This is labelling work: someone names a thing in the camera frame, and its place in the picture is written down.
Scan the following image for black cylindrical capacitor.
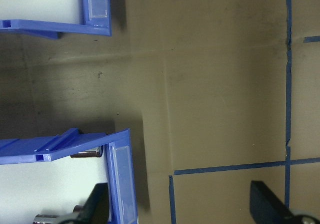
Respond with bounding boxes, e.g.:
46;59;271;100
33;213;61;224
73;204;88;219
70;145;104;159

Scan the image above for blue bin with capacitors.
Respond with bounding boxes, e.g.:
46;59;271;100
0;127;138;224

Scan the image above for blue bin with push buttons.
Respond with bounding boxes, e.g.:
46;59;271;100
0;0;113;40

